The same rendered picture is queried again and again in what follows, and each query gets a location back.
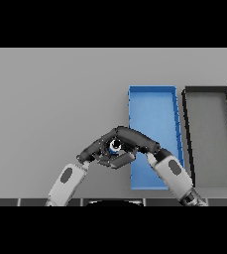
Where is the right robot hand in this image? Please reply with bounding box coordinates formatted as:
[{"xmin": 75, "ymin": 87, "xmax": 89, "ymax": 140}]
[{"xmin": 96, "ymin": 125, "xmax": 162, "ymax": 170}]

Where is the blue pipe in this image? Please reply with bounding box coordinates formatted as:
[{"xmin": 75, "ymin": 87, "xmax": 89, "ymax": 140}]
[{"xmin": 108, "ymin": 139, "xmax": 123, "ymax": 156}]

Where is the blue bin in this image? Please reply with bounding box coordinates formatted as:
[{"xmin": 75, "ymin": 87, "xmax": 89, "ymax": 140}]
[{"xmin": 128, "ymin": 85, "xmax": 185, "ymax": 191}]

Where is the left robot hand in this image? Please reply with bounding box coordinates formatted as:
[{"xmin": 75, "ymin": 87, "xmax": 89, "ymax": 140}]
[{"xmin": 75, "ymin": 127, "xmax": 119, "ymax": 166}]

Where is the dark grey bin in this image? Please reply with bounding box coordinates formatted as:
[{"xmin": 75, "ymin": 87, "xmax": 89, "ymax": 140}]
[{"xmin": 181, "ymin": 85, "xmax": 227, "ymax": 190}]

